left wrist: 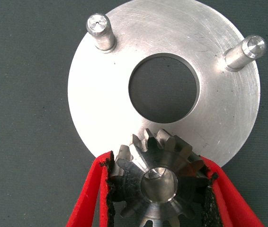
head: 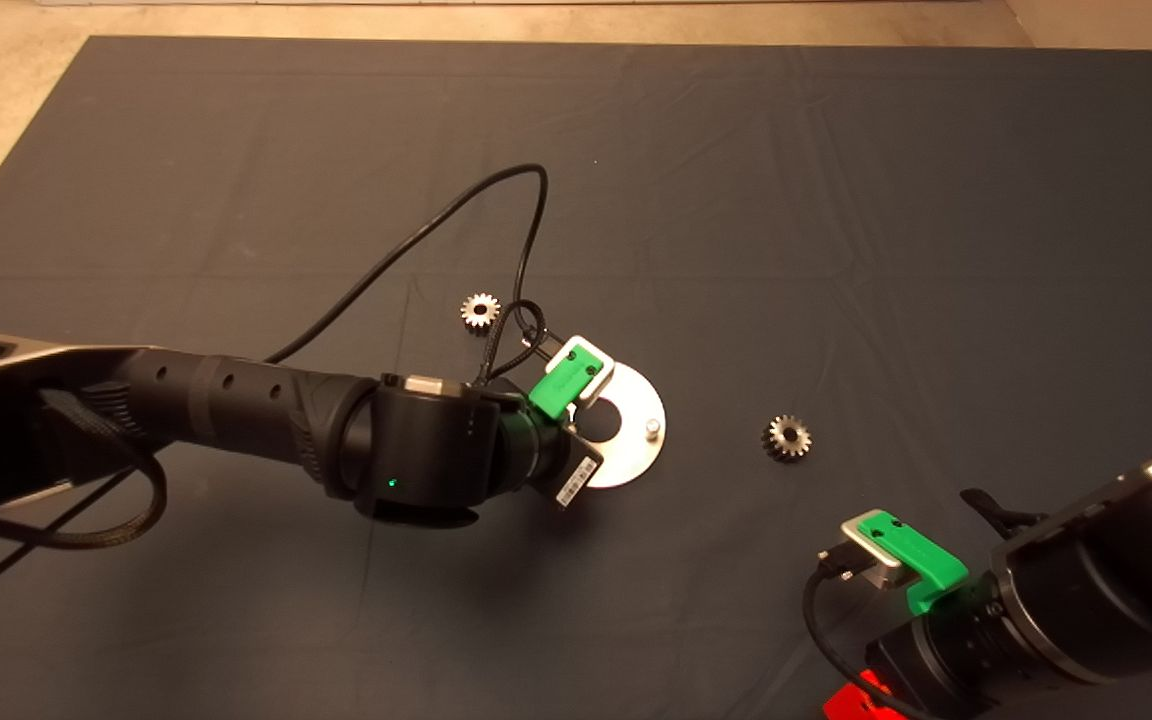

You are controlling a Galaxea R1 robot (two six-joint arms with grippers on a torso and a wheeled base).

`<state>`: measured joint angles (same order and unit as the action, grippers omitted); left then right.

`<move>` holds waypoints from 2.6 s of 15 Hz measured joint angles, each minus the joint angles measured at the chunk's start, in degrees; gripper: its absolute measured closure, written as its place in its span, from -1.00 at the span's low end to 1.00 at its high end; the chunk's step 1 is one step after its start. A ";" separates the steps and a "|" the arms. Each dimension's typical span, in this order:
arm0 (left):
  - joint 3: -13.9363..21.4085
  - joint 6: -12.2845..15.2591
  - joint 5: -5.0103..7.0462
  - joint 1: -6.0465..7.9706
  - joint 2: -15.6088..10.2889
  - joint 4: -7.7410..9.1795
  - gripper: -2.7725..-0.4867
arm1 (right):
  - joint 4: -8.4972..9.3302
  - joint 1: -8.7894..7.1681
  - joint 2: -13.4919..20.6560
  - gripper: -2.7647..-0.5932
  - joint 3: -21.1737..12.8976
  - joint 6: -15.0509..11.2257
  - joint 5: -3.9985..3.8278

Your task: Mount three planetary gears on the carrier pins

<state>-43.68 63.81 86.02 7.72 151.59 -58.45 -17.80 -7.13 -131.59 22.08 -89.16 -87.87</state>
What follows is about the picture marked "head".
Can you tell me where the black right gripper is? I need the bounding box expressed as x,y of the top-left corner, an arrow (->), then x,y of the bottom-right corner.
824,600 -> 1037,720

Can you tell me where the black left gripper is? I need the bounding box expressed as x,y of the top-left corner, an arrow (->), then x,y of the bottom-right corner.
496,385 -> 605,511

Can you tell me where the small steel planetary gear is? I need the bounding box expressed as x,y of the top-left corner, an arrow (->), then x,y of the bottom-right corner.
762,414 -> 813,463
460,292 -> 503,335

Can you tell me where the round metal carrier plate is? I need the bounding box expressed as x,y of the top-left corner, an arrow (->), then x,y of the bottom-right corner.
576,362 -> 667,490

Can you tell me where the dark grey table cloth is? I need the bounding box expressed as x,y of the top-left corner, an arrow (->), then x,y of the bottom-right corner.
0,35 -> 1152,720

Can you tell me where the left wrist camera green mount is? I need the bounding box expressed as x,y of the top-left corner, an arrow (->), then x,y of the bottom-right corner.
528,335 -> 617,421

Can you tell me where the wrist camera green mount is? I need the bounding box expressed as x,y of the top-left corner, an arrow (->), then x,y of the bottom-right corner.
839,510 -> 969,616
528,335 -> 617,421

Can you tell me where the right wrist camera green mount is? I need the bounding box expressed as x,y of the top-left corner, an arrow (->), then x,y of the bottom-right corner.
839,510 -> 969,616

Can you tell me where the black left camera cable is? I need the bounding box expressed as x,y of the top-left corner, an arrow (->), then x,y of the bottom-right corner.
266,163 -> 549,386

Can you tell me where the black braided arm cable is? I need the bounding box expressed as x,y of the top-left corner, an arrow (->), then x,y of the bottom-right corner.
0,400 -> 169,549

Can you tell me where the thin black cable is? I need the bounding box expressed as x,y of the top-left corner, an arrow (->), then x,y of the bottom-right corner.
0,470 -> 127,621

